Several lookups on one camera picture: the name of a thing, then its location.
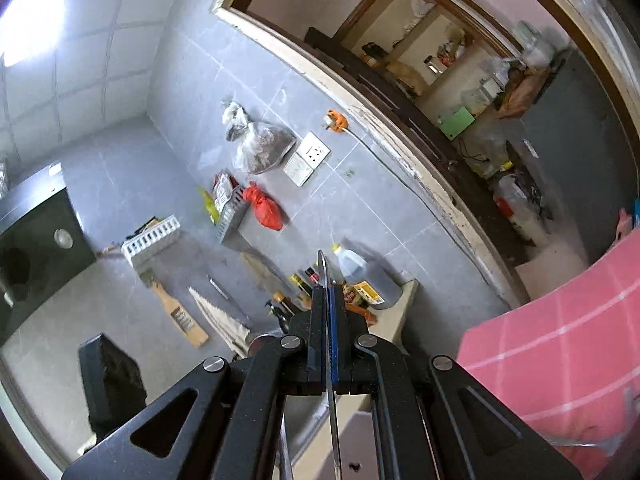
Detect clear oil bottle dark liquid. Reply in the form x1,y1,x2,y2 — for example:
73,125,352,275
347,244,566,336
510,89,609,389
331,242,404,311

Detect clear bag of dark goods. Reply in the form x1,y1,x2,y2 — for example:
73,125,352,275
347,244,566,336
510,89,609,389
233,122,297,175

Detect red snack packet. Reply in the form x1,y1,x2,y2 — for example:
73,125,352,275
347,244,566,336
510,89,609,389
212,172,241,209

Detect orange power plug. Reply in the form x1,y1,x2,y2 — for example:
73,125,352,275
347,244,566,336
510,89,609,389
322,108,351,135

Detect white wall socket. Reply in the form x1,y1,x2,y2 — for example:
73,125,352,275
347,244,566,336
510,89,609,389
297,131,331,171

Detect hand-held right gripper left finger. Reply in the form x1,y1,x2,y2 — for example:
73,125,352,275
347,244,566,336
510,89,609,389
62,284,332,480

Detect grey door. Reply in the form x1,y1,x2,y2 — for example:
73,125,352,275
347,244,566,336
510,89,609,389
519,49,627,263

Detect green cutting board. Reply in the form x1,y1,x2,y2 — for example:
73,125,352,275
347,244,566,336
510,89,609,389
438,106,475,141

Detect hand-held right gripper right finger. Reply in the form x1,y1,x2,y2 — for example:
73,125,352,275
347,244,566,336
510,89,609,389
330,283,584,480

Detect pink checked blanket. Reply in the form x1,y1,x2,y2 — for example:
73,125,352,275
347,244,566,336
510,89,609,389
457,232,640,480

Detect black spray bottle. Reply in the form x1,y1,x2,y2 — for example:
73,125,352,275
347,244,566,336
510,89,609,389
265,300,292,335

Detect pale bamboo whisk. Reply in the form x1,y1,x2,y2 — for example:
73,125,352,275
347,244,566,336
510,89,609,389
188,286,251,357

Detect yellow packet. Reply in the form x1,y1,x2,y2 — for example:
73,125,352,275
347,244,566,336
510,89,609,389
199,187,221,224

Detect wooden paddle brush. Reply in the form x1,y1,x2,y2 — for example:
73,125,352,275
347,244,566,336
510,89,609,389
149,279,210,349

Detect small grey plastic bag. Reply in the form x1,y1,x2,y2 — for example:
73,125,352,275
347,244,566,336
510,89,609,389
222,101,250,141

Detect yellow-label dark sauce bottle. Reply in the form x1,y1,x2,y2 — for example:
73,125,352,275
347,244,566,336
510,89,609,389
291,273,314,312

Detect white wall switch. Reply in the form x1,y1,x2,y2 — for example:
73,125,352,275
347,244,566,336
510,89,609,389
283,152,317,187

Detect red plastic bag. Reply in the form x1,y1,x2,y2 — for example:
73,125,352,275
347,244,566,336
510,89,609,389
242,182,286,232

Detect black range hood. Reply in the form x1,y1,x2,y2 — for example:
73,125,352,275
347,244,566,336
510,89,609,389
0,162,97,347

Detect grey plastic basket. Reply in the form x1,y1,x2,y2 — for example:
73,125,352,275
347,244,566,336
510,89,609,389
214,190,251,244

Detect thin wall cable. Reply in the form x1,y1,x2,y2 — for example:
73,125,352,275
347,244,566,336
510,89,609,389
345,129,503,303

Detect white plastic basket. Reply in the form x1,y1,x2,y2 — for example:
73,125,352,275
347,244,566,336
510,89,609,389
121,214,181,269

